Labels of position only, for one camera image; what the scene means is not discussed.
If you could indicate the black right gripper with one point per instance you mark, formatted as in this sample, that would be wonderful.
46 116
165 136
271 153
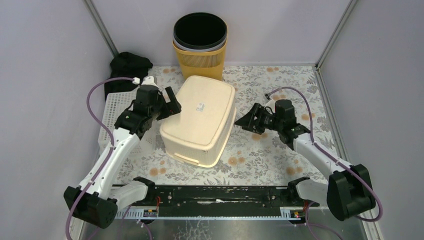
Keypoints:
247 121

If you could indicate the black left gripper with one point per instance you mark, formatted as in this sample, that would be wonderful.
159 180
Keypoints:
164 107

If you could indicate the cream large plastic basket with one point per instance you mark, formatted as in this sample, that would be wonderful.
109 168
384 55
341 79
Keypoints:
199 133

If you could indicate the white perforated plastic basket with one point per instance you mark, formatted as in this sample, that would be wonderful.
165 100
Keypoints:
115 104

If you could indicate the grey bin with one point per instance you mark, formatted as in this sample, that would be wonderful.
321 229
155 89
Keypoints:
210 49

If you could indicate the black bin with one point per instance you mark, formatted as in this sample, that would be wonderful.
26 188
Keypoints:
200 30

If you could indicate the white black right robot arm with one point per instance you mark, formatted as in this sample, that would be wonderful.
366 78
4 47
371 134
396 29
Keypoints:
348 191

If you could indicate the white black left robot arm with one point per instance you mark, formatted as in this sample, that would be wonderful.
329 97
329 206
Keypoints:
94 200

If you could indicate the floral patterned table mat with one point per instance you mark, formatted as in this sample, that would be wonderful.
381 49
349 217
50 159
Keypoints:
248 159

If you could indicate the yellow perforated waste bin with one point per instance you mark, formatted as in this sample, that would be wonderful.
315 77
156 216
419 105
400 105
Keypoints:
208 64

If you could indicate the black crumpled cloth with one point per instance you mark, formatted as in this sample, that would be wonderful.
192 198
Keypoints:
129 65

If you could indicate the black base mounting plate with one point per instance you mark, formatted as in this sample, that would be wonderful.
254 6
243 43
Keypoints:
220 201

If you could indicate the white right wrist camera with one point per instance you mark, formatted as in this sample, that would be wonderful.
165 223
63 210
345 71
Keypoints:
270 102

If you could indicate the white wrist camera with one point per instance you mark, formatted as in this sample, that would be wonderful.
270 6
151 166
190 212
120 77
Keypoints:
270 102
147 83

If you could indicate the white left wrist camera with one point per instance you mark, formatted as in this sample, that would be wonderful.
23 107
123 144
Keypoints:
147 83

